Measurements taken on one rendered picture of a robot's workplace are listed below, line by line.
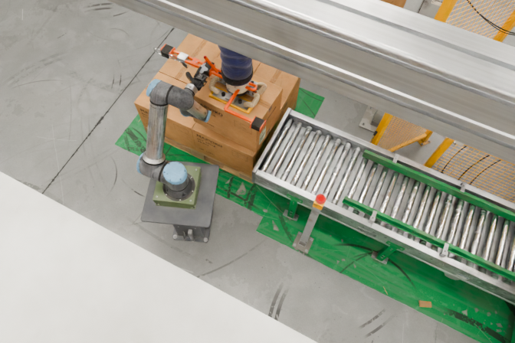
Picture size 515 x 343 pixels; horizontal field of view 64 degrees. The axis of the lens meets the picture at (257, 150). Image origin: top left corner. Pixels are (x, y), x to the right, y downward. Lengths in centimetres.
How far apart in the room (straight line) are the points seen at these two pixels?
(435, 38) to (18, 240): 51
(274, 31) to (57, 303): 42
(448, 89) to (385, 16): 12
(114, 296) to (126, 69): 451
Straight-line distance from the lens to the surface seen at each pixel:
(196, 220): 302
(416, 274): 393
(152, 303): 38
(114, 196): 407
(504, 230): 374
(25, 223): 44
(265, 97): 311
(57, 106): 479
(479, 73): 56
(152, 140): 269
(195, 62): 315
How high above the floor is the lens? 359
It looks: 61 degrees down
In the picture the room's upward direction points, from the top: 2 degrees clockwise
